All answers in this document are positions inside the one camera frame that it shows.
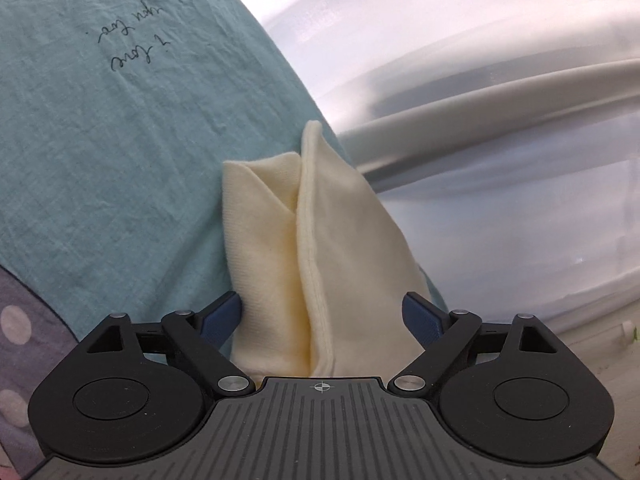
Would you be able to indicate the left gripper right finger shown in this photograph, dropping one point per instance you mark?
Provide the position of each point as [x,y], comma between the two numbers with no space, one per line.
[445,338]

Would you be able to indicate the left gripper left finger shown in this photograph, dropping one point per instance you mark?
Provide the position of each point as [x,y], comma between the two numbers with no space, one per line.
[196,339]

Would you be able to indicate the cream knit sweater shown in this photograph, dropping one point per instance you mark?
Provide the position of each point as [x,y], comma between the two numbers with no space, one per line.
[320,265]

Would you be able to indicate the teal mushroom print bedsheet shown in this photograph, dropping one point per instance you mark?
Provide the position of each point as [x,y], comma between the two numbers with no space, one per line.
[116,119]

